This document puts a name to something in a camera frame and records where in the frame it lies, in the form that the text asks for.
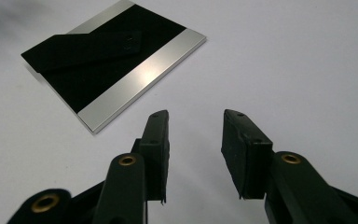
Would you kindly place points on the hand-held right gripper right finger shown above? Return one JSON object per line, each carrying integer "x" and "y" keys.
{"x": 245, "y": 155}

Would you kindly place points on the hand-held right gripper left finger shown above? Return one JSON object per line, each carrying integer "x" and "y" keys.
{"x": 154, "y": 155}

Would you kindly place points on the silver photo frame black back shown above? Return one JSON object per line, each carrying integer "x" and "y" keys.
{"x": 105, "y": 77}

